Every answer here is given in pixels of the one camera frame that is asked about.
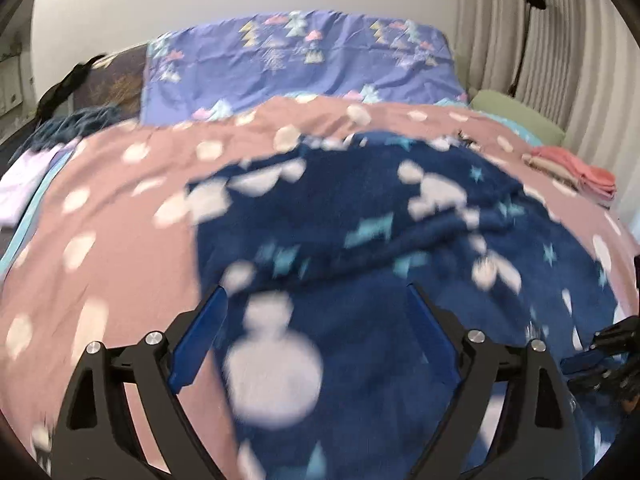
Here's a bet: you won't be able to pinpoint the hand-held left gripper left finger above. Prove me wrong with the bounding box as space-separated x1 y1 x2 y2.
50 284 231 480

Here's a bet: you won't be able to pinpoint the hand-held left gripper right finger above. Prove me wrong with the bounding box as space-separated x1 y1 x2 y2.
406 282 584 480

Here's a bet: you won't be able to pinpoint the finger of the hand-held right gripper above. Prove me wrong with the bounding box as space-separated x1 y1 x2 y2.
560 316 640 378
569 367 640 413

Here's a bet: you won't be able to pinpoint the navy fleece garment white prints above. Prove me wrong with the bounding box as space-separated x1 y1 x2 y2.
187 130 638 480

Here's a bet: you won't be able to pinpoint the pink polka-dot blanket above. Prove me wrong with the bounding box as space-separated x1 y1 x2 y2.
0 95 640 480

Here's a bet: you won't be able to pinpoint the pink folded garment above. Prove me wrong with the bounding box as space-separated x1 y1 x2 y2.
575 182 619 207

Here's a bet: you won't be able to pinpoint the coral folded garment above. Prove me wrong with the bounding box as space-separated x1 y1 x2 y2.
530 146 617 196

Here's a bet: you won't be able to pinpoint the stack of folded pink towels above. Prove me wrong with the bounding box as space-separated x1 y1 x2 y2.
521 154 581 184

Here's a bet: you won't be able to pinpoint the light teal bedsheet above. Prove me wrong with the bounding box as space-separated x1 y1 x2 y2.
0 150 71 273

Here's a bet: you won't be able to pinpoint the green pillow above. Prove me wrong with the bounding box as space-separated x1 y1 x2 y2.
470 89 566 148

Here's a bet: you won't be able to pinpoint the lavender cloth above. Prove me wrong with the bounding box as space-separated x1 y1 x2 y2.
0 140 81 228

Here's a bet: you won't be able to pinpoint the dark teal cloth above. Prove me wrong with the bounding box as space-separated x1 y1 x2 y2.
30 102 136 153

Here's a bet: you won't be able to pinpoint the brown printed pillow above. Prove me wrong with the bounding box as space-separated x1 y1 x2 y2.
75 42 151 118

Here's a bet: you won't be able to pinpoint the purple patterned pillow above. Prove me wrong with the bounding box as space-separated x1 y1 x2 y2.
140 10 468 123

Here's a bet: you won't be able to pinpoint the white pleated curtain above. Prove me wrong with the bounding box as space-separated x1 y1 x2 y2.
452 0 640 201

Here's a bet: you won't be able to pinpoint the black strap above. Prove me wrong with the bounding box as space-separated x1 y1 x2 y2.
35 55 108 121

